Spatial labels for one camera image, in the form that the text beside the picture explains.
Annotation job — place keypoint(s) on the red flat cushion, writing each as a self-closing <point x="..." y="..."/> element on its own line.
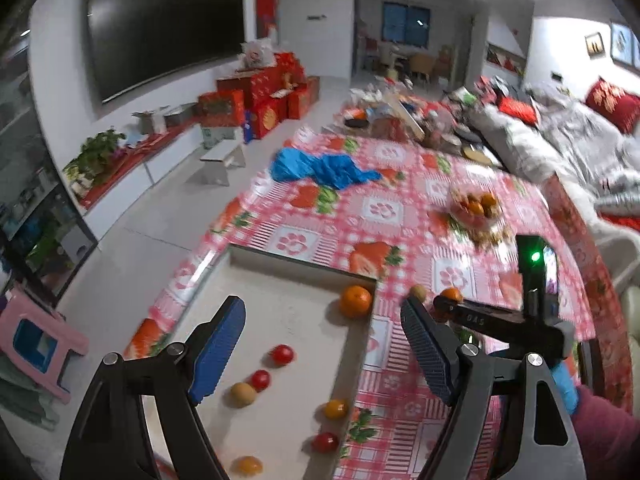
<point x="517" y="110"/>

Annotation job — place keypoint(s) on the large framed picture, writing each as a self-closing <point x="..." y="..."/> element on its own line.
<point x="621" y="41"/>

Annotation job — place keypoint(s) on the cherry tomato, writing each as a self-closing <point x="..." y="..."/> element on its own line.
<point x="281" y="354"/>
<point x="260" y="379"/>
<point x="325" y="442"/>

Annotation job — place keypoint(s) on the green folded cloth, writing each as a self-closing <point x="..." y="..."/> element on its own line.
<point x="25" y="400"/>

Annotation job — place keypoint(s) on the clear glass bowl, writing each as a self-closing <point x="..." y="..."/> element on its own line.
<point x="472" y="210"/>

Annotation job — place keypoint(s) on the dark window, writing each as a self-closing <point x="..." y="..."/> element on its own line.
<point x="405" y="22"/>

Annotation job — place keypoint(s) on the red patterned cushion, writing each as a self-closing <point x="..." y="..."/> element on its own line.
<point x="612" y="102"/>

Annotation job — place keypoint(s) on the pile of dry peels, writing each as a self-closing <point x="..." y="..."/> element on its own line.
<point x="492" y="236"/>

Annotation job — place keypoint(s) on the tan longan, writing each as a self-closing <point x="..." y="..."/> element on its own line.
<point x="418" y="291"/>
<point x="242" y="394"/>

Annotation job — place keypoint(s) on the strawberry print tablecloth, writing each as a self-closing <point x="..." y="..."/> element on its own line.
<point x="400" y="220"/>

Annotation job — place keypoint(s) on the small framed picture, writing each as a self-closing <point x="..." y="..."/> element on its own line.
<point x="595" y="45"/>

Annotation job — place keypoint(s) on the person's right forearm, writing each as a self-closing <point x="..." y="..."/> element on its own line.
<point x="605" y="440"/>

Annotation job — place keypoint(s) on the mandarin orange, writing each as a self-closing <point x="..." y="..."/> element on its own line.
<point x="488" y="201"/>
<point x="248" y="466"/>

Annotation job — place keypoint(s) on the green potted plant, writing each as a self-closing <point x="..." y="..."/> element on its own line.
<point x="97" y="152"/>

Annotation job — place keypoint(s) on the blue cloth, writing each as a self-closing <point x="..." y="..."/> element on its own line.
<point x="320" y="170"/>

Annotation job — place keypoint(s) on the large orange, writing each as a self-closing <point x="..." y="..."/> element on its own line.
<point x="356" y="301"/>

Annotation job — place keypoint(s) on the black wall television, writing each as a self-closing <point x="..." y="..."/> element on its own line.
<point x="165" y="20"/>

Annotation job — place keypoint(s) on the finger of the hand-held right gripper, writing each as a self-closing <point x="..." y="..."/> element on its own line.
<point x="480" y="316"/>

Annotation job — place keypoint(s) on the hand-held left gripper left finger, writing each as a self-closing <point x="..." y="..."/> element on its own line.
<point x="220" y="350"/>

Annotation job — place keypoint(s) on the person's right hand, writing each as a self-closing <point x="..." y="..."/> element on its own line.
<point x="565" y="385"/>

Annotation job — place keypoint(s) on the pink plastic stool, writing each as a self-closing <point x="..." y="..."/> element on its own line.
<point x="35" y="340"/>

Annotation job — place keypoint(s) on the sofa with grey blanket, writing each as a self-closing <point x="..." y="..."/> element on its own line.
<point x="565" y="160"/>

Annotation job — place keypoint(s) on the dark glass cabinet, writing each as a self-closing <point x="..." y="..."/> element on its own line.
<point x="35" y="220"/>

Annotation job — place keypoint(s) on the stack of red gift boxes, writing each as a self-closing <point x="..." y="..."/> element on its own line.
<point x="260" y="100"/>

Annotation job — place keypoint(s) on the grey shallow tray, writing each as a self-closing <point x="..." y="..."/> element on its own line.
<point x="280" y="310"/>

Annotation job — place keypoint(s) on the white paper bag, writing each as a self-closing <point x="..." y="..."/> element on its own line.
<point x="257" y="54"/>

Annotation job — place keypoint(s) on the white step stool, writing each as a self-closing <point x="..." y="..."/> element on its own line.
<point x="223" y="157"/>

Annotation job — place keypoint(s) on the wooden chair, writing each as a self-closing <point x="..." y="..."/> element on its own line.
<point x="422" y="67"/>

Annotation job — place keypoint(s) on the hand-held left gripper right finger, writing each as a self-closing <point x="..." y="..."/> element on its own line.
<point x="430" y="355"/>

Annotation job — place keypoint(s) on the pile of snacks and bottles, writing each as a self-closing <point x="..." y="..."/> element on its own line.
<point x="400" y="115"/>

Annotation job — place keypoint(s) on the small round orange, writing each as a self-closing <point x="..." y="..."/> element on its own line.
<point x="335" y="409"/>
<point x="451" y="293"/>

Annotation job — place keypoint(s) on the white television cabinet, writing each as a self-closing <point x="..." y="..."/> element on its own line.
<point x="150" y="165"/>

